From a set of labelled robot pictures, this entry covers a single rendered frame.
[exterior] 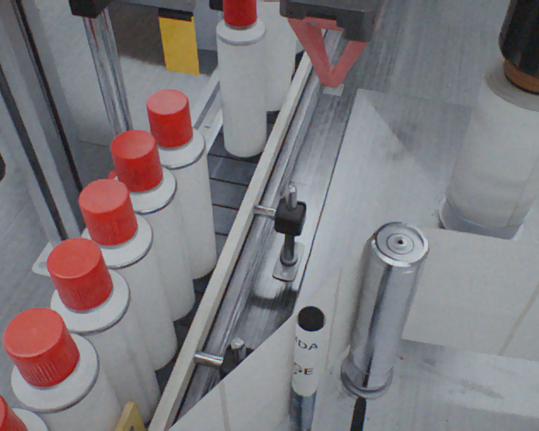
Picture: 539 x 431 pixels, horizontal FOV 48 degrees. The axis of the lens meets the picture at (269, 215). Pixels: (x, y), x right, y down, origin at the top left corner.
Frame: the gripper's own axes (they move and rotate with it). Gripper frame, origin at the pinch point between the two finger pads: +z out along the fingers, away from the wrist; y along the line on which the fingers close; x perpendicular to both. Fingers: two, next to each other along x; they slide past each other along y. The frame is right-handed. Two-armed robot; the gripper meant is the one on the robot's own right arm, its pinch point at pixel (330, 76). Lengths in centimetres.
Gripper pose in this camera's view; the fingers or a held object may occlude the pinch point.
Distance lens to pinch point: 51.5
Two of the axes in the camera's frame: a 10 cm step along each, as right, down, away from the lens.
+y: 2.7, -7.2, 6.4
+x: -9.6, -2.0, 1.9
